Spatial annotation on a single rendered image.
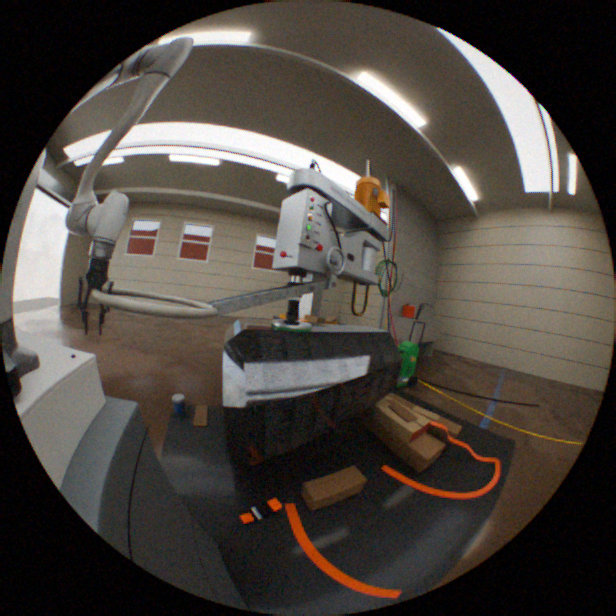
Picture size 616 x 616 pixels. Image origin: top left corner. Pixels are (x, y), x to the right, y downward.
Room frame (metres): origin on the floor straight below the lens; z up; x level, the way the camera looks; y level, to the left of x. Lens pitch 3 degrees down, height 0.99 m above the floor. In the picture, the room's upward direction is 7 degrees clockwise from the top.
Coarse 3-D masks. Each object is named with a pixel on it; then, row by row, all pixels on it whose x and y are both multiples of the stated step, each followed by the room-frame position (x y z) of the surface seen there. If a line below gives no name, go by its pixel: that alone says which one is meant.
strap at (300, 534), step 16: (496, 464) 0.41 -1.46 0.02; (400, 480) 0.61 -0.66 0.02; (496, 480) 0.28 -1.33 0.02; (448, 496) 0.37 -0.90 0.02; (464, 496) 0.31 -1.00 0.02; (288, 512) 0.43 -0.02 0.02; (304, 544) 0.25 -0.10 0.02; (320, 560) 0.16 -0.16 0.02; (336, 576) 0.06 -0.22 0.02; (368, 592) -0.07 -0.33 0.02; (384, 592) -0.09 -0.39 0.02
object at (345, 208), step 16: (304, 176) 0.82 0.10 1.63; (320, 176) 0.85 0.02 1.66; (288, 192) 0.91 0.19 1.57; (320, 192) 0.88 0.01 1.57; (336, 192) 0.94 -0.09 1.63; (336, 208) 1.04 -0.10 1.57; (352, 208) 1.06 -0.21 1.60; (336, 224) 1.29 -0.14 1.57; (352, 224) 1.24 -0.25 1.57; (368, 224) 1.21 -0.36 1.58; (384, 224) 1.36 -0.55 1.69; (384, 240) 1.42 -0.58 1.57
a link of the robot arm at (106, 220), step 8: (112, 192) 0.27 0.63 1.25; (104, 200) 0.26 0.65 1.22; (112, 200) 0.27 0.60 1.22; (120, 200) 0.29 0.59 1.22; (128, 200) 0.34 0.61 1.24; (96, 208) 0.24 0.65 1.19; (104, 208) 0.26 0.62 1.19; (112, 208) 0.28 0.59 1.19; (120, 208) 0.30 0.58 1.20; (88, 216) 0.23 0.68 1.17; (96, 216) 0.24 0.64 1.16; (104, 216) 0.26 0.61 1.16; (112, 216) 0.28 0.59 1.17; (120, 216) 0.31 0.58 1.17; (88, 224) 0.23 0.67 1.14; (96, 224) 0.25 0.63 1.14; (104, 224) 0.27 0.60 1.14; (112, 224) 0.29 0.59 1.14; (120, 224) 0.32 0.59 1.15; (88, 232) 0.25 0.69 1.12; (96, 232) 0.26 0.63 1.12; (104, 232) 0.28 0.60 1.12; (112, 232) 0.30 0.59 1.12; (120, 232) 0.34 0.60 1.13; (112, 240) 0.31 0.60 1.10
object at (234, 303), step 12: (276, 288) 0.92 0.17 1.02; (288, 288) 0.84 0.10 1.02; (300, 288) 0.89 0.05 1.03; (312, 288) 0.93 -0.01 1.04; (324, 288) 1.01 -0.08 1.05; (216, 300) 0.71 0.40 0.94; (228, 300) 0.65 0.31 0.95; (240, 300) 0.68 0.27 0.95; (252, 300) 0.72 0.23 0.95; (264, 300) 0.76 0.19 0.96; (276, 300) 0.80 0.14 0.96; (228, 312) 0.65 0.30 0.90
